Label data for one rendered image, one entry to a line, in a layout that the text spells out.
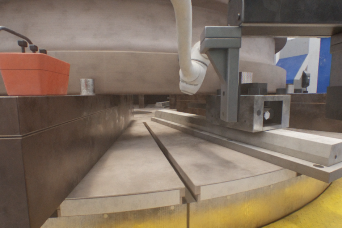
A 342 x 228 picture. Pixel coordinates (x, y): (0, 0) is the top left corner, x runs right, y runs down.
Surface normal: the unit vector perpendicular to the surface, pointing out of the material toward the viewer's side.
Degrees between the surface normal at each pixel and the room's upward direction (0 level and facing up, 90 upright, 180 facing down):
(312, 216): 0
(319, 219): 0
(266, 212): 90
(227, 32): 90
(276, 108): 90
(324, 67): 90
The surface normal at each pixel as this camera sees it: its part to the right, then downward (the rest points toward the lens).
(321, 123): -0.65, 0.09
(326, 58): -0.90, 0.05
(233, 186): 0.31, 0.11
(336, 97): -1.00, 0.01
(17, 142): 0.07, 0.11
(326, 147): -0.85, -0.26
